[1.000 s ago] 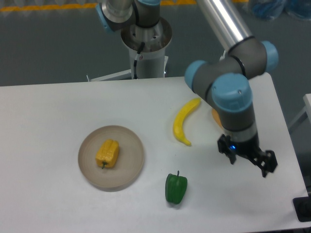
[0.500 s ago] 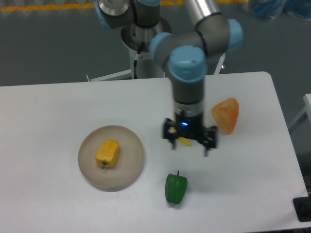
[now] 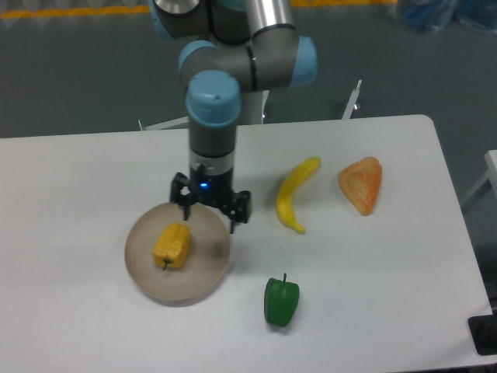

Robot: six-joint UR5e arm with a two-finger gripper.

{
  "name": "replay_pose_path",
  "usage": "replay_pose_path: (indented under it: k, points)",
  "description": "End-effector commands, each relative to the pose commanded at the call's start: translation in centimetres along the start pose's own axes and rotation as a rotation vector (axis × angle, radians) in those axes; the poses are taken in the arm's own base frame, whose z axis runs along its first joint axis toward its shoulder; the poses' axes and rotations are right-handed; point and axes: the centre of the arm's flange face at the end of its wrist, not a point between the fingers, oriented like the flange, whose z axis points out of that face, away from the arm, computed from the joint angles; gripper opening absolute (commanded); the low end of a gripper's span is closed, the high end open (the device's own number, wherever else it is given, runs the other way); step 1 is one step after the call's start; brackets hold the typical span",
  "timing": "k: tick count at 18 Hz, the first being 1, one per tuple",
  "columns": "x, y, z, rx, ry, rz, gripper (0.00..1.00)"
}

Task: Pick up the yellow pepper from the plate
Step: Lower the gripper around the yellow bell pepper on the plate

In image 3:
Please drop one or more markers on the green bell pepper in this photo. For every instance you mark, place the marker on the green bell pepper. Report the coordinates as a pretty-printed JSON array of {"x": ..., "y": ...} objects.
[{"x": 281, "y": 299}]

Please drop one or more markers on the beige round plate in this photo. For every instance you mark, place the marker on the beige round plate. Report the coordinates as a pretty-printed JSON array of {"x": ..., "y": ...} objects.
[{"x": 205, "y": 264}]

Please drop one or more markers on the yellow banana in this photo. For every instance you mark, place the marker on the yellow banana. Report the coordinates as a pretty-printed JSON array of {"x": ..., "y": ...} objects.
[{"x": 284, "y": 199}]

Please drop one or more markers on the yellow bell pepper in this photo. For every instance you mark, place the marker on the yellow bell pepper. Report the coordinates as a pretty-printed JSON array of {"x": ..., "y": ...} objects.
[{"x": 172, "y": 247}]

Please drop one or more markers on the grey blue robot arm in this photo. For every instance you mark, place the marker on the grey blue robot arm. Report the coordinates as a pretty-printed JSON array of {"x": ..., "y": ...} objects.
[{"x": 236, "y": 48}]

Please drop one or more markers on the white furniture edge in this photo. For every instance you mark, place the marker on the white furniture edge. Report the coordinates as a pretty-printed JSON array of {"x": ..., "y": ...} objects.
[{"x": 483, "y": 185}]

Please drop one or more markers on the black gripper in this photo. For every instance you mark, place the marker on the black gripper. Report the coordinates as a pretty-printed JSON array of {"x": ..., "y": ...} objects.
[{"x": 213, "y": 191}]

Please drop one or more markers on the white metal frame bar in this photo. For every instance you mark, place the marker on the white metal frame bar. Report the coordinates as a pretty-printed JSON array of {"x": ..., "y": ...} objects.
[{"x": 352, "y": 103}]

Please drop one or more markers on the black device at table edge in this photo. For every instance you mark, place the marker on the black device at table edge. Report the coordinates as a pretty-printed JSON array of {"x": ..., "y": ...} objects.
[{"x": 483, "y": 333}]

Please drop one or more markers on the blue plastic bag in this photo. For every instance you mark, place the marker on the blue plastic bag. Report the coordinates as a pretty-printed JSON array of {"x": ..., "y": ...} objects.
[{"x": 433, "y": 16}]

